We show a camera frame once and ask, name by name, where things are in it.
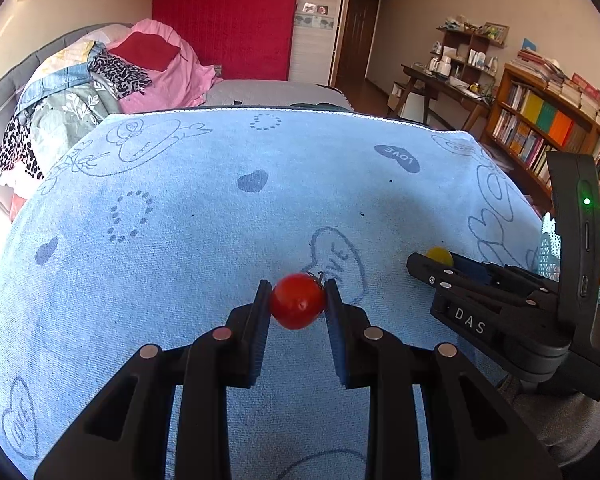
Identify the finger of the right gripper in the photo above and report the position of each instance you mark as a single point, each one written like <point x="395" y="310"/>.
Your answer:
<point x="434" y="274"/>
<point x="512" y="279"/>

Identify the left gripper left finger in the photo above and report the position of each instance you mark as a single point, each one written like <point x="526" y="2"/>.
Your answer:
<point x="123" y="433"/>

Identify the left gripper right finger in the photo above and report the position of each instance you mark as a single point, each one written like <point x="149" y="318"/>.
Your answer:
<point x="434" y="400"/>

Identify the green tomato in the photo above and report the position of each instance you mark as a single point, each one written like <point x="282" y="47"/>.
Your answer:
<point x="440" y="255"/>

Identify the red cherry tomato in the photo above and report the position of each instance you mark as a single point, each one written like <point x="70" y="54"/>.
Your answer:
<point x="297" y="300"/>

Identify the grey gloved right hand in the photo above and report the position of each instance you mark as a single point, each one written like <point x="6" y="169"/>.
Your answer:
<point x="568" y="427"/>

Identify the white lattice plastic basket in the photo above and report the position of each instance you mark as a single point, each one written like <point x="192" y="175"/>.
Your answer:
<point x="544" y="259"/>

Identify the wooden bookshelf with books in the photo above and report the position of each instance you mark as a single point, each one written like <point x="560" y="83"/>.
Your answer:
<point x="538" y="109"/>

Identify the wooden desk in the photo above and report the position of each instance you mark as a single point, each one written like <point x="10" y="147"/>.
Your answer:
<point x="430" y="88"/>

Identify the blue patterned towel cloth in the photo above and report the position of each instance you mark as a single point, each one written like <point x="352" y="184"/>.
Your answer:
<point x="154" y="226"/>

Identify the small wooden desk shelf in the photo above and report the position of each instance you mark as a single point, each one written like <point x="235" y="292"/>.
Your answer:
<point x="473" y="50"/>

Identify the grey bed mattress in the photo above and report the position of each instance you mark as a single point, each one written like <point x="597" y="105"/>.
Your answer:
<point x="275" y="93"/>

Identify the dark wooden door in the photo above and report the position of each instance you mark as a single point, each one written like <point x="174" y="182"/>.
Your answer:
<point x="357" y="40"/>

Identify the red upright mattress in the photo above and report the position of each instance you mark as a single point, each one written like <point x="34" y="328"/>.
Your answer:
<point x="248" y="39"/>

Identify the pile of clothes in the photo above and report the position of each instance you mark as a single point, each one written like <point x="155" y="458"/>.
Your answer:
<point x="111" y="70"/>

